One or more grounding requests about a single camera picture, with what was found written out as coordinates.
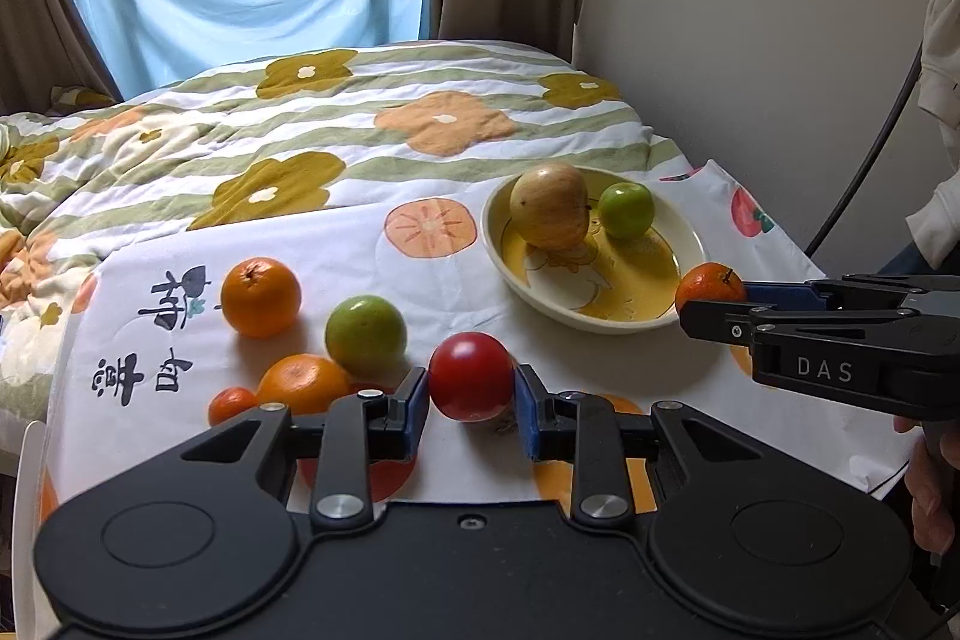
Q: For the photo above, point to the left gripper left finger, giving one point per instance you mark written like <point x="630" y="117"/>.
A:
<point x="357" y="431"/>

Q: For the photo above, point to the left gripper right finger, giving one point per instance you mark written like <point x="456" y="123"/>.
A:
<point x="586" y="432"/>

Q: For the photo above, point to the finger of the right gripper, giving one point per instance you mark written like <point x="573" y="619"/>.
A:
<point x="847" y="293"/>
<point x="733" y="323"/>

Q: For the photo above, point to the small orange tangerine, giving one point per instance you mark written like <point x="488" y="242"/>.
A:
<point x="712" y="282"/>

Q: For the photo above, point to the round green orange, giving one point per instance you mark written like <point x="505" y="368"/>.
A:
<point x="366" y="335"/>

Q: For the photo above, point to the red tomato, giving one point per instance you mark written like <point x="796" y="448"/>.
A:
<point x="230" y="402"/>
<point x="471" y="377"/>

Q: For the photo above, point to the small green apple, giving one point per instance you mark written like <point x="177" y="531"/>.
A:
<point x="626" y="210"/>

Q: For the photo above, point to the large yellowish red apple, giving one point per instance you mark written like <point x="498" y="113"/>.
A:
<point x="549" y="207"/>

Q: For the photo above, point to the right hand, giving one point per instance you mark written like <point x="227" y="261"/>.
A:
<point x="933" y="525"/>

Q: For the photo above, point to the black curved stand pole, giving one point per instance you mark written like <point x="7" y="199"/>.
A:
<point x="868" y="162"/>

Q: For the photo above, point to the white hanging garment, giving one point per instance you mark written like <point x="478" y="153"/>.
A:
<point x="934" y="228"/>

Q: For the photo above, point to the yellow cream ceramic bowl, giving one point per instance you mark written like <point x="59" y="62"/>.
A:
<point x="602" y="286"/>

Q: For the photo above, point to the white fruit print cloth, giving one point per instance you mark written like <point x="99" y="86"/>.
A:
<point x="146" y="346"/>

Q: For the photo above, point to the floral striped quilt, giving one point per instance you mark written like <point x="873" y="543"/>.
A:
<point x="263" y="139"/>

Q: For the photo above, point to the brown left curtain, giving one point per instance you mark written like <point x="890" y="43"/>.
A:
<point x="45" y="44"/>

